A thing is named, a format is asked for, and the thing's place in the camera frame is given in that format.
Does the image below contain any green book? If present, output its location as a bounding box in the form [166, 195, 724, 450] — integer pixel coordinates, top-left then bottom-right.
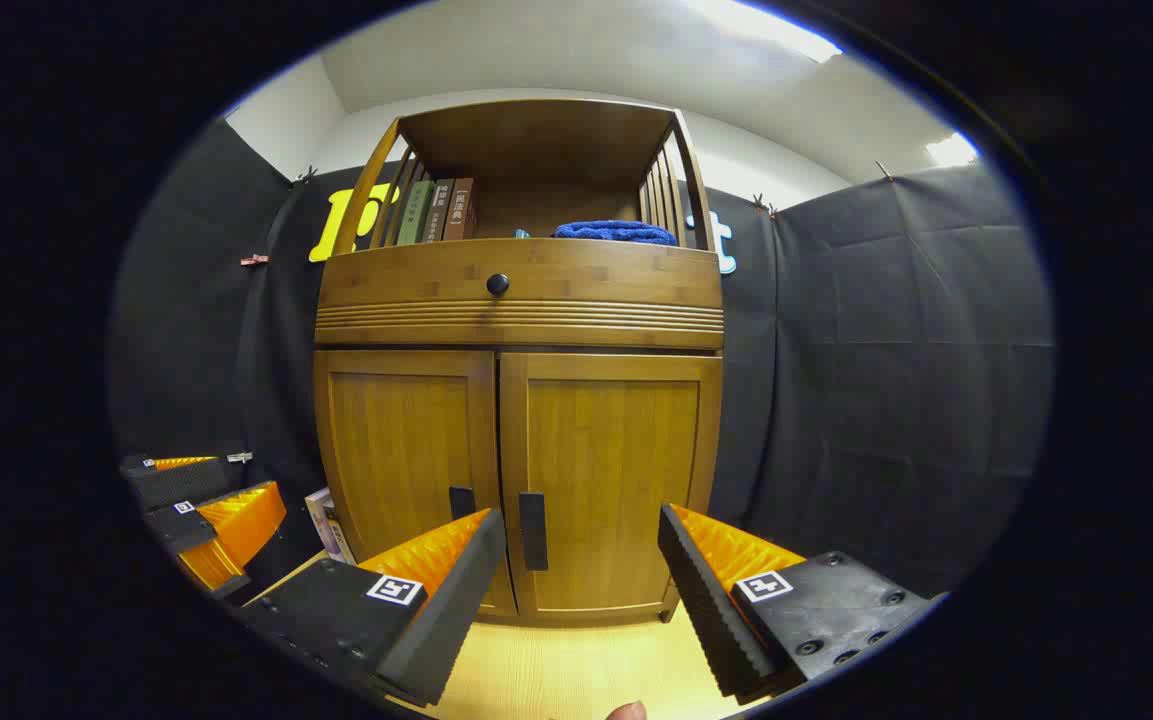
[396, 180, 435, 246]

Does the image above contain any wooden double-door shoe cabinet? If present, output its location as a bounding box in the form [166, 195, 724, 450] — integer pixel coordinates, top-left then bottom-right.
[313, 98, 727, 626]

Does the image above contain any wooden cabinet door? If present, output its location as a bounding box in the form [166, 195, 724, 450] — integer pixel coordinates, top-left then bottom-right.
[499, 352, 724, 623]
[314, 350, 517, 618]

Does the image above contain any dark brown book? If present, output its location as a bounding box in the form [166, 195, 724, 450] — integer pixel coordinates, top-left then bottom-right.
[426, 178, 457, 243]

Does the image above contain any purple white book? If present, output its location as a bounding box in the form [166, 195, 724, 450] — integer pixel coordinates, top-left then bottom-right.
[304, 487, 342, 561]

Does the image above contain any white grey book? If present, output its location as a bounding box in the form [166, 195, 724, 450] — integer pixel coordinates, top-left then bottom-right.
[324, 500, 358, 566]

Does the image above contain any blue towel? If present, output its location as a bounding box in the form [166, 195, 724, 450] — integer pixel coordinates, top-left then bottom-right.
[553, 220, 679, 247]

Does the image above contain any wooden cabinet drawer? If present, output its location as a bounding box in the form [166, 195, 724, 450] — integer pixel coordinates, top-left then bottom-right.
[316, 238, 724, 351]

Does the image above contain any small ceiling light panel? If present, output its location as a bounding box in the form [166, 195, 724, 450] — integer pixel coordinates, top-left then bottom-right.
[926, 133, 979, 168]

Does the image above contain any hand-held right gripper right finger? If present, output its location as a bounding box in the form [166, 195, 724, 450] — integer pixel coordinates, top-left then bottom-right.
[658, 503, 937, 701]

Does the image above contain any black backdrop cloth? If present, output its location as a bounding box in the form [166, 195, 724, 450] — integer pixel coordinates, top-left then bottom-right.
[108, 118, 1055, 601]

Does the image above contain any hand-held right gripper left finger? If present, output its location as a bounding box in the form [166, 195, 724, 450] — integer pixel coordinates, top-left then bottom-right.
[236, 507, 508, 708]

